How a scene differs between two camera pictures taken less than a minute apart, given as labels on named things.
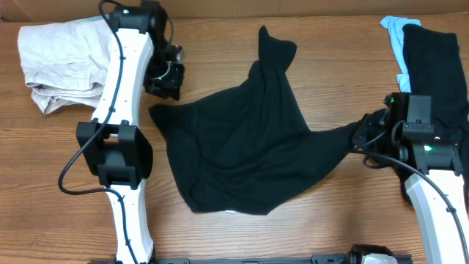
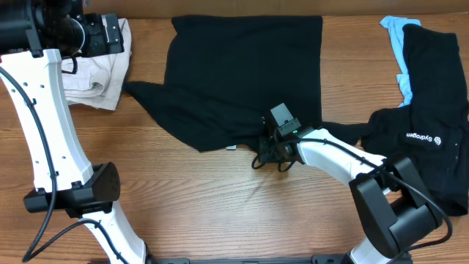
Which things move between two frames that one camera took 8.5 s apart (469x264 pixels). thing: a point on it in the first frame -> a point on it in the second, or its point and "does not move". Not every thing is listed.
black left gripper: (165, 85) -> (111, 33)
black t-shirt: (245, 147) -> (223, 74)
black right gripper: (365, 129) -> (264, 145)
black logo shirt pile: (435, 69) does not move
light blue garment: (394, 26) does not move
